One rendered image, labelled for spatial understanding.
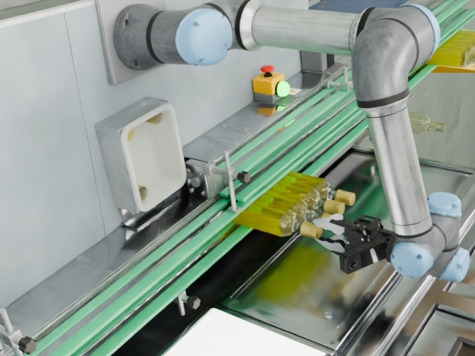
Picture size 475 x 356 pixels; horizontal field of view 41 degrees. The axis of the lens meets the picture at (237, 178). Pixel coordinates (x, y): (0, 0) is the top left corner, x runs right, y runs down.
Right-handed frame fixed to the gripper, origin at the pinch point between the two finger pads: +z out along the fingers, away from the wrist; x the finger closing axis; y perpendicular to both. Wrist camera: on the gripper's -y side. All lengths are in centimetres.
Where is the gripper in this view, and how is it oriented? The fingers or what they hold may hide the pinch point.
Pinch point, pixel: (316, 231)
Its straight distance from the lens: 157.0
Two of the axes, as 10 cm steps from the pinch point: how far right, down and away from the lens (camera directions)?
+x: -0.9, -8.9, -4.4
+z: -8.0, -2.0, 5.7
